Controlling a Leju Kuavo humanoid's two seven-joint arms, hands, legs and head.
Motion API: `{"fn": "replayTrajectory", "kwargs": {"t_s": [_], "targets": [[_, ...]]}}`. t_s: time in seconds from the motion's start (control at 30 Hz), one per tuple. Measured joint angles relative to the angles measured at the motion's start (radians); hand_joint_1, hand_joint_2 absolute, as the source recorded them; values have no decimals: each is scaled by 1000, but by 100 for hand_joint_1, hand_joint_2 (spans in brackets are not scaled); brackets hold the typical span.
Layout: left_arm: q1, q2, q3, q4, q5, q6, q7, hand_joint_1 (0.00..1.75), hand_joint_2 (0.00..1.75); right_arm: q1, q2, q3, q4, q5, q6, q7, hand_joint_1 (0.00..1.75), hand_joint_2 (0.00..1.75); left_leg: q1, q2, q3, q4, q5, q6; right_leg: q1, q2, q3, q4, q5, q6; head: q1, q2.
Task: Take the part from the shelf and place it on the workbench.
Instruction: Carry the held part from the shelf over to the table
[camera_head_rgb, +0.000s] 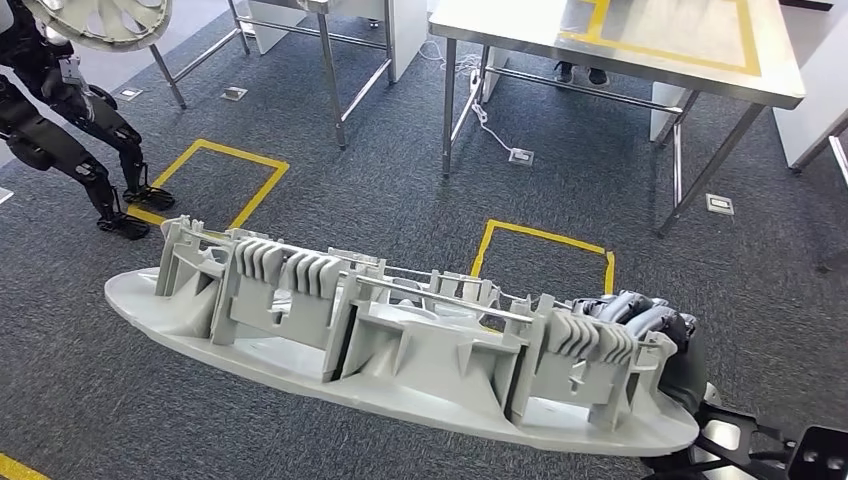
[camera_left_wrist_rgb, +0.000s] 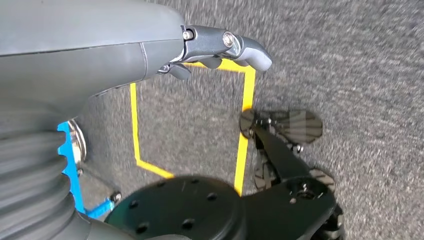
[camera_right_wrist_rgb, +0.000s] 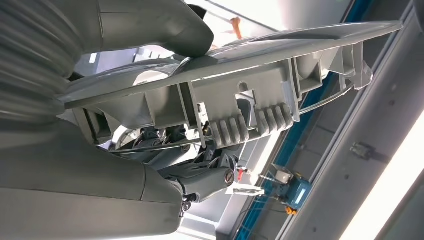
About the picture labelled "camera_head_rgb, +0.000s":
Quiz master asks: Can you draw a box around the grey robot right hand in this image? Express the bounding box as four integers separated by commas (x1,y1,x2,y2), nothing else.
570,290,709,417

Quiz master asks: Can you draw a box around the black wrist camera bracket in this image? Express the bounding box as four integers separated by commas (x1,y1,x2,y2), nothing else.
688,402,806,480

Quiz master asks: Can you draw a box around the yellow floor tape square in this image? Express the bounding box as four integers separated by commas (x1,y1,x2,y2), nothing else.
0,452,53,480
468,218,617,297
125,137,291,231

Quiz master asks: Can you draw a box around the black humanoid robot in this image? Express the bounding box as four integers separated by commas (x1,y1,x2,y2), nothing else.
0,0,177,241

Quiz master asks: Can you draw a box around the steel workbench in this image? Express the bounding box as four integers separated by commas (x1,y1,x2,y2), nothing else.
148,0,399,151
427,0,808,238
788,115,848,193

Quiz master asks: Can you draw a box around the white power cable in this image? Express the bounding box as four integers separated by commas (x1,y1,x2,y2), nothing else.
418,36,525,157

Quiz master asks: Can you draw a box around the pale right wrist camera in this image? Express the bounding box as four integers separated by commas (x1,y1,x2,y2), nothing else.
798,425,848,480

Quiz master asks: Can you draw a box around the person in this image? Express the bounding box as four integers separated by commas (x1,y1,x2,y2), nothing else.
555,60,609,87

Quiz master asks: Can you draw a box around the large yellow tape rectangle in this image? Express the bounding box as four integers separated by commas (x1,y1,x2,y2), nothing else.
559,0,763,78

